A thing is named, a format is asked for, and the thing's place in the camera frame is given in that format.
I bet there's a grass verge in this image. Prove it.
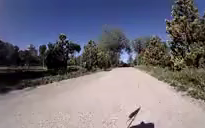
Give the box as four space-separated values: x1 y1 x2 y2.
134 64 205 110
0 64 115 96

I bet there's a pale gravel path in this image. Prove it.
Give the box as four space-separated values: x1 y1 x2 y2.
0 66 205 128

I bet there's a row of trees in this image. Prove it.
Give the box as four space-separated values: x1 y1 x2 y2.
0 0 133 75
131 0 205 72

